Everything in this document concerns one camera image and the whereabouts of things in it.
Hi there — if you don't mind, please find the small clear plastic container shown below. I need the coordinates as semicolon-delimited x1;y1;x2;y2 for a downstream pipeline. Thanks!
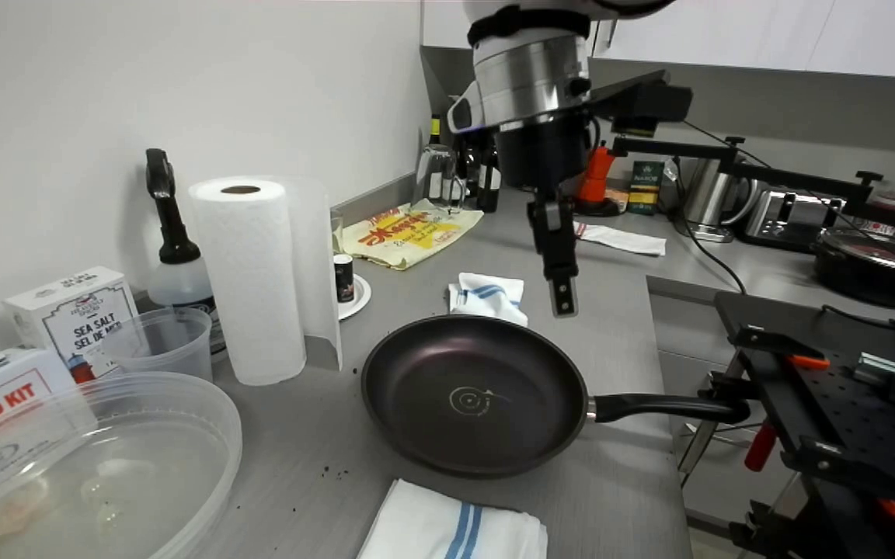
115;303;218;384

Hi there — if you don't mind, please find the stainless steel kettle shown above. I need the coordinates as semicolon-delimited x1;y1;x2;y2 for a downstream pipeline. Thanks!
682;158;752;237

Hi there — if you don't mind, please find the black camera on boom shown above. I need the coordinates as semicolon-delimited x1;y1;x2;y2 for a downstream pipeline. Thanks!
581;69;673;106

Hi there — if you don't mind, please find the white first aid kit box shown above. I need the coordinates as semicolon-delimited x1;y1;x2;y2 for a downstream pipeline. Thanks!
0;344;101;489

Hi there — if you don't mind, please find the white sea salt box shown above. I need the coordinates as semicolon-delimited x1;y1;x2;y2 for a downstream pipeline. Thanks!
4;264;149;384

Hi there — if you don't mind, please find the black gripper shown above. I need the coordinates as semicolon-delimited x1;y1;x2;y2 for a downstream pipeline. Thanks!
495;106;587;318

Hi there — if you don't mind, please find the black round skillet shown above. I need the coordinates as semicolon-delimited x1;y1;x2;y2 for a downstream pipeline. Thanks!
812;217;895;310

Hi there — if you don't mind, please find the clear bottle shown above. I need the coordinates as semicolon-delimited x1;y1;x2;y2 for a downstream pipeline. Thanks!
421;119;474;204

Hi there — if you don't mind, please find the white towel with blue stripes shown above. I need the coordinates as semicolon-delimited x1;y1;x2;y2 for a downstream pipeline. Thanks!
354;474;549;559
446;270;532;330

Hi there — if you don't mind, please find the stainless steel toaster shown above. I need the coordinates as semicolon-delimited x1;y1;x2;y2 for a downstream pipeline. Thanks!
742;182;851;250

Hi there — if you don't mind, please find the black breadboard table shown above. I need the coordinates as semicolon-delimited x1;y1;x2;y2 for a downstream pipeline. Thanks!
712;291;895;559

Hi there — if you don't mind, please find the white paper towel roll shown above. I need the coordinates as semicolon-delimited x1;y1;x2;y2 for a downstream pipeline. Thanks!
186;173;347;388

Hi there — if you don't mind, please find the large clear plastic bowl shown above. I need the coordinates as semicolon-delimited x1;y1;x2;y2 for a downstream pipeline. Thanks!
0;368;245;559

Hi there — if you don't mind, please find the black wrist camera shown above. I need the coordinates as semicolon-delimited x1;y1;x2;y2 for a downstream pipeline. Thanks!
612;85;695;138

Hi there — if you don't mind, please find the red clamp handle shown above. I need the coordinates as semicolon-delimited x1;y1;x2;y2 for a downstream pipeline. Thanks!
742;416;782;474

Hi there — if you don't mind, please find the green box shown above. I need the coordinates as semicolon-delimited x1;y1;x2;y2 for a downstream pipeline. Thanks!
624;156;673;217

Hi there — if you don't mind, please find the orange red kettle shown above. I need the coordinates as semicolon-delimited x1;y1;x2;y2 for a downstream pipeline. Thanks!
575;139;618;212

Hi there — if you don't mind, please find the round white plate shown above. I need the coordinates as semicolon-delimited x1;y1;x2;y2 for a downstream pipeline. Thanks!
334;270;377;325

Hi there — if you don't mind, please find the spray bottle with black trigger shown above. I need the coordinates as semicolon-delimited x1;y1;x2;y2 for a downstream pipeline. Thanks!
143;145;216;310

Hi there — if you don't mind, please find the folded white paper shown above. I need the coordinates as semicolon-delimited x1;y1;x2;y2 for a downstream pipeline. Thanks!
571;217;673;260

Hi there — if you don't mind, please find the dark nonstick frying pan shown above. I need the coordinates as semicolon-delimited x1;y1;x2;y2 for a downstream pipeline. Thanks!
357;310;752;480

